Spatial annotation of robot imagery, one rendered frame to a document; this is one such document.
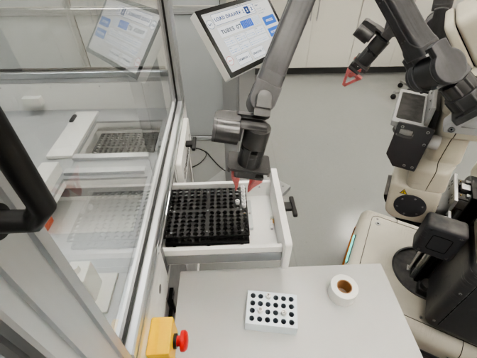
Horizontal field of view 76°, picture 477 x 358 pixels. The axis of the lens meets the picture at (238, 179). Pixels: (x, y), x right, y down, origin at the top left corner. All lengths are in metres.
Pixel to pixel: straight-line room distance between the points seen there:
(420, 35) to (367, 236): 1.09
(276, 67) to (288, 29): 0.09
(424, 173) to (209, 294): 0.78
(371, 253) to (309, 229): 0.51
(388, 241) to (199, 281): 1.10
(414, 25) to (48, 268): 0.81
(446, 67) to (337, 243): 1.36
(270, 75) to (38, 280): 0.54
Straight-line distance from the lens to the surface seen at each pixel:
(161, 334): 0.68
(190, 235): 0.80
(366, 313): 0.90
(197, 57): 2.39
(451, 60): 0.85
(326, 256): 1.91
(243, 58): 1.52
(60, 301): 0.36
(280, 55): 0.70
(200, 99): 2.52
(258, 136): 0.65
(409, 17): 0.85
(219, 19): 1.54
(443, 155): 1.18
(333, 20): 3.83
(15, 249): 0.29
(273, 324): 0.80
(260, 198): 0.97
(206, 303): 0.86
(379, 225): 1.78
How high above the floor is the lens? 1.53
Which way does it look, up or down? 42 degrees down
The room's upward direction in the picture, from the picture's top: straight up
